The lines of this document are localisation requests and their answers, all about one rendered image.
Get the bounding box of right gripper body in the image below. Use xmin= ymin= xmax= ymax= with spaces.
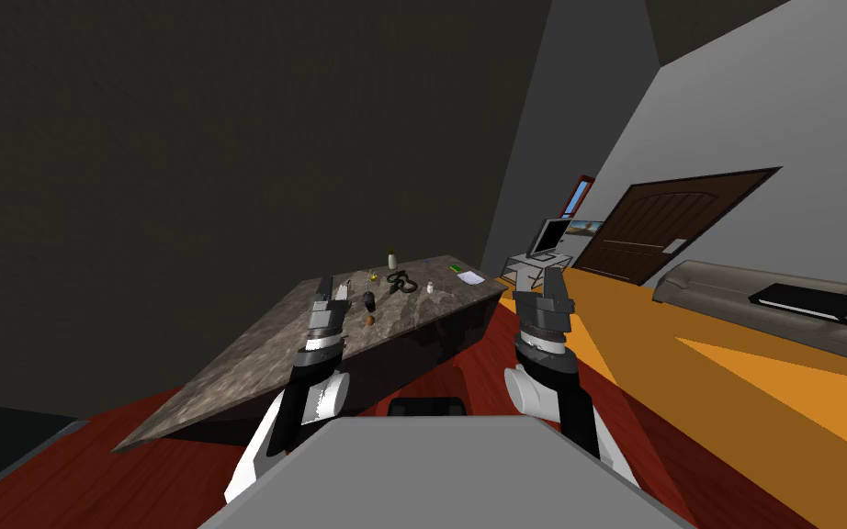
xmin=512 ymin=289 xmax=579 ymax=336

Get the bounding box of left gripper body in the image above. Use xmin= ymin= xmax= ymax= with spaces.
xmin=306 ymin=296 xmax=352 ymax=341

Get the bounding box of white desk with monitor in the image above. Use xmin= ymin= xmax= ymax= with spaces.
xmin=501 ymin=217 xmax=576 ymax=291

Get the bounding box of grey marble table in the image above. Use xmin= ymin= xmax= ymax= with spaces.
xmin=110 ymin=254 xmax=510 ymax=454

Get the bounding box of red framed window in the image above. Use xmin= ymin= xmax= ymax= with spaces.
xmin=559 ymin=174 xmax=597 ymax=221

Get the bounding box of dark brown door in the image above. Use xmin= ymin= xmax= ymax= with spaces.
xmin=572 ymin=166 xmax=785 ymax=287

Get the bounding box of grey sofa with black laptop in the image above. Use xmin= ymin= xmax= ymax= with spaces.
xmin=650 ymin=259 xmax=847 ymax=372

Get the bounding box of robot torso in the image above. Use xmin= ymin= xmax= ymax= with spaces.
xmin=198 ymin=396 xmax=698 ymax=529

